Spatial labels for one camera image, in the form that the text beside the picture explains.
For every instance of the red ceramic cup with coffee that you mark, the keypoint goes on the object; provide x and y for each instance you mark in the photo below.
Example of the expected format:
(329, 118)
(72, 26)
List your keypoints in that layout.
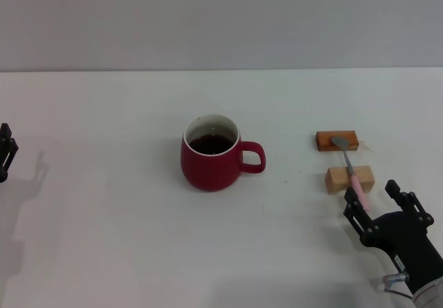
(207, 173)

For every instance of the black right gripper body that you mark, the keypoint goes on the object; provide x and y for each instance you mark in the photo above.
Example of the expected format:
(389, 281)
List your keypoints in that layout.
(405, 238)

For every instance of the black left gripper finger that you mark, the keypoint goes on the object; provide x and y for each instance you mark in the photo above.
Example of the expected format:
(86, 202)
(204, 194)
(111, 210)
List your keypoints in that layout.
(6, 155)

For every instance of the light wooden block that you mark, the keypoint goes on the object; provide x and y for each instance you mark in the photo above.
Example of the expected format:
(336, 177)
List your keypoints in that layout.
(335, 180)

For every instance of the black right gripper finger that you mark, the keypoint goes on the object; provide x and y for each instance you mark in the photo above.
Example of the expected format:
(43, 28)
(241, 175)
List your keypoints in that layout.
(358, 218)
(413, 206)

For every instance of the dark brown wooden block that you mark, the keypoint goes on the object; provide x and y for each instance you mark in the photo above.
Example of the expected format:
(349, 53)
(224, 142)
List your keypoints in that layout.
(323, 140)

